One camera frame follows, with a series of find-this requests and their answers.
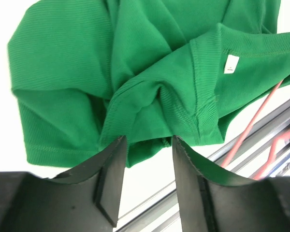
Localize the pink wire hanger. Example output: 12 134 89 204
221 80 290 180

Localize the aluminium rail at table front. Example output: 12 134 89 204
116 91 290 232

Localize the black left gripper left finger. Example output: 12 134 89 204
0 136 127 232

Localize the green tank top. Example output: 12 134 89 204
8 0 290 167

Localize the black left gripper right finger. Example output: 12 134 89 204
172 136 290 232

